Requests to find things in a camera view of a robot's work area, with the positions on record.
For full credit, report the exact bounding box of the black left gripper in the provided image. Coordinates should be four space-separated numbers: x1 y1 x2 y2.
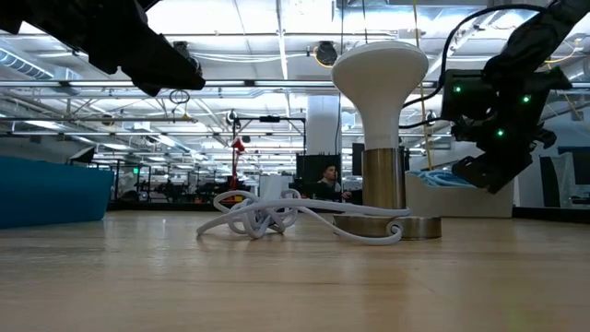
0 0 207 97

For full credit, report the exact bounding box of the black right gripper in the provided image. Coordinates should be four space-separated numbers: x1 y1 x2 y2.
451 113 557 195

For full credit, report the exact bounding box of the light blue cable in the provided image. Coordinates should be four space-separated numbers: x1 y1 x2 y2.
407 169 465 188

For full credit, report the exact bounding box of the grey plastic bin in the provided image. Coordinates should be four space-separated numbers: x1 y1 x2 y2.
405 170 515 219

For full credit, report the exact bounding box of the red object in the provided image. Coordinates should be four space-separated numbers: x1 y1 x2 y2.
230 136 247 191

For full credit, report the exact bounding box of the white mushroom table lamp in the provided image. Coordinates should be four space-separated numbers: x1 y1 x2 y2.
331 40 443 241

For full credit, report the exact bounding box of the person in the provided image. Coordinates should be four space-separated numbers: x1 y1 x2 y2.
316 164 353 203

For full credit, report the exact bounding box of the blue plastic bin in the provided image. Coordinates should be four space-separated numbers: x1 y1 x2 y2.
0 155 115 230

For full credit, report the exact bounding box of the black panel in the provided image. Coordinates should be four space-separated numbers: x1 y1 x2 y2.
296 154 343 202

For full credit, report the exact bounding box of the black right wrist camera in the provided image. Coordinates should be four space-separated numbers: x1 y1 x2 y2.
441 68 492 122

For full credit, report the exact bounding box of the black background rig frame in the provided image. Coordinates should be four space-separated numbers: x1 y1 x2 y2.
231 114 308 158

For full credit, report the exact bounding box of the white lamp cord with plug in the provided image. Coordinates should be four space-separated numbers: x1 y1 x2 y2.
196 174 411 246

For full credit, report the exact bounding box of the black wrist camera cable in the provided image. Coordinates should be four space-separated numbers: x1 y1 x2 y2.
398 3 552 130

